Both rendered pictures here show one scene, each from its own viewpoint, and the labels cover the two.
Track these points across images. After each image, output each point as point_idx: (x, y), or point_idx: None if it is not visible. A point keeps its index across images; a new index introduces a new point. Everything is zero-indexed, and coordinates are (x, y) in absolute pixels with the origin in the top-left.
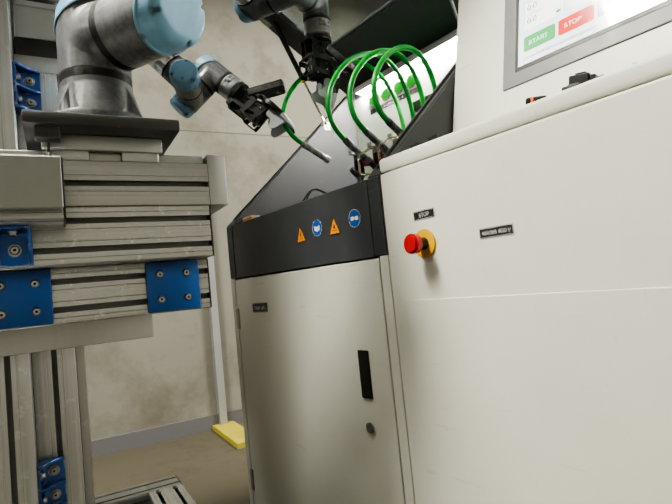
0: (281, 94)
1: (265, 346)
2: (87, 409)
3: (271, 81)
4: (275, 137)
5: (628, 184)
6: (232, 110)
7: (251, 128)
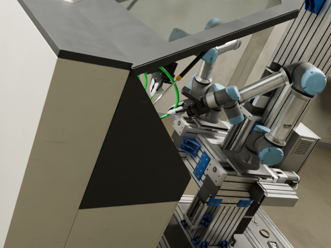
0: (182, 94)
1: None
2: (195, 193)
3: (189, 89)
4: (177, 118)
5: None
6: (207, 111)
7: (193, 118)
